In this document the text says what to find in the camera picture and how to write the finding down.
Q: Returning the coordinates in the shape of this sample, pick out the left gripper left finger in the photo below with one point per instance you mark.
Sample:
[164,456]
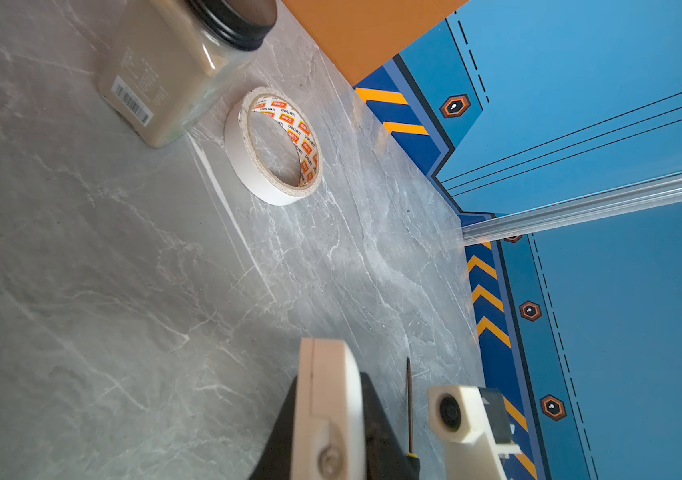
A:
[275,460]

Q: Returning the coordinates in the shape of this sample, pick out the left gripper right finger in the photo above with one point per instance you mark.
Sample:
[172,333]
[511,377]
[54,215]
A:
[385,458]

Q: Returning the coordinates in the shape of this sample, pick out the white tape roll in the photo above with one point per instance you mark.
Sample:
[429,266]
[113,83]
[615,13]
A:
[251,170]

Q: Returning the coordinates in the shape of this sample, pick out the glass jar black lid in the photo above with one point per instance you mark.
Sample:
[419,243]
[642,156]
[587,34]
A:
[171,61]

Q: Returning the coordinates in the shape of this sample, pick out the black yellow screwdriver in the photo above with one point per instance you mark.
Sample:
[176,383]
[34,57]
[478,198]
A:
[411,457]

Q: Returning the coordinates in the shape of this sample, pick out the small white remote control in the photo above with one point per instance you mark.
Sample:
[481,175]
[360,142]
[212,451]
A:
[328,440]

